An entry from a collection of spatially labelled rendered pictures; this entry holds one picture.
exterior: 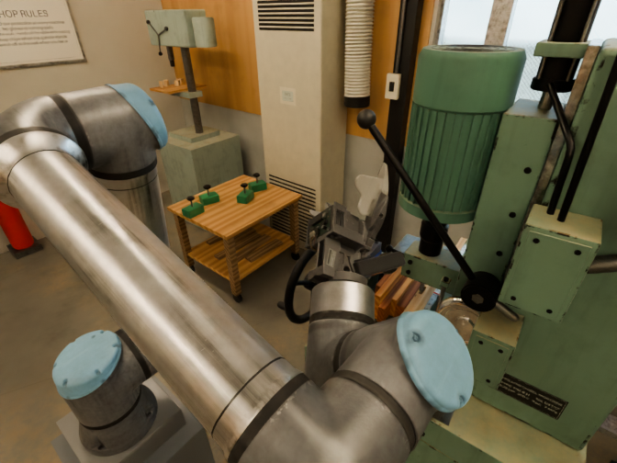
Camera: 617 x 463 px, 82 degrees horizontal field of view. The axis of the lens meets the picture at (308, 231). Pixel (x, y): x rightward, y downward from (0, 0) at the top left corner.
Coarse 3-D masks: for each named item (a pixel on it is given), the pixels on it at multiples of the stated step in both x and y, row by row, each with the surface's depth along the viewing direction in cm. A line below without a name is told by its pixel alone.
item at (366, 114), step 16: (368, 112) 62; (368, 128) 63; (384, 144) 63; (400, 176) 64; (416, 192) 64; (432, 224) 64; (448, 240) 64; (464, 272) 65; (480, 272) 65; (464, 288) 64; (480, 288) 62; (496, 288) 63; (480, 304) 64; (496, 304) 64; (512, 320) 63
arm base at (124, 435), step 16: (144, 400) 94; (128, 416) 88; (144, 416) 92; (80, 432) 89; (96, 432) 86; (112, 432) 87; (128, 432) 89; (144, 432) 92; (96, 448) 87; (112, 448) 87; (128, 448) 90
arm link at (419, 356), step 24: (408, 312) 35; (432, 312) 34; (360, 336) 38; (384, 336) 34; (408, 336) 31; (432, 336) 32; (456, 336) 34; (336, 360) 39; (360, 360) 32; (384, 360) 31; (408, 360) 30; (432, 360) 31; (456, 360) 33; (384, 384) 29; (408, 384) 30; (432, 384) 30; (456, 384) 31; (408, 408) 29; (432, 408) 31; (456, 408) 30
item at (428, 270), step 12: (408, 252) 84; (444, 252) 84; (408, 264) 85; (420, 264) 83; (432, 264) 81; (444, 264) 80; (456, 264) 80; (408, 276) 87; (420, 276) 85; (432, 276) 83; (444, 276) 81; (456, 276) 79
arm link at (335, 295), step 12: (312, 288) 50; (324, 288) 48; (336, 288) 47; (348, 288) 47; (360, 288) 47; (312, 300) 49; (324, 300) 47; (336, 300) 46; (348, 300) 46; (360, 300) 46; (372, 300) 48; (312, 312) 48; (360, 312) 45; (372, 312) 47
